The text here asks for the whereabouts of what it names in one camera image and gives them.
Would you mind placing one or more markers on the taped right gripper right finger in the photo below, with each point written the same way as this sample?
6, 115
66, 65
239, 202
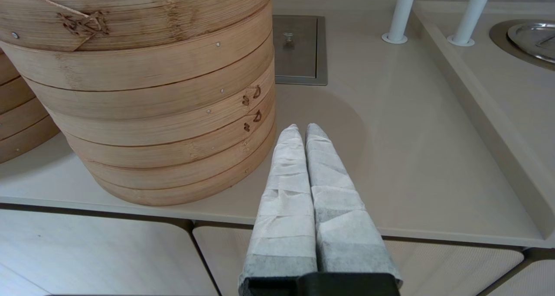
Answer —
342, 226

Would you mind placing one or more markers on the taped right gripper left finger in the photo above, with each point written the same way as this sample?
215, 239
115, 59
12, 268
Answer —
286, 209

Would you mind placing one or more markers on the round stainless steel pot lid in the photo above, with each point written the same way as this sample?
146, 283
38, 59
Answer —
535, 40

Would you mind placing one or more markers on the thin white metal pole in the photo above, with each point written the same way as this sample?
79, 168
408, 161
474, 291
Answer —
470, 14
401, 10

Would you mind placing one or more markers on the square metal lid with knob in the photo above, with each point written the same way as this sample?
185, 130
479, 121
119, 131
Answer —
299, 62

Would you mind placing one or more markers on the small bamboo steamer stack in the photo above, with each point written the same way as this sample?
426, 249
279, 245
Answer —
17, 114

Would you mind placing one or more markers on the white cabinet front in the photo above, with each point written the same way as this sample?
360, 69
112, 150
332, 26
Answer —
108, 252

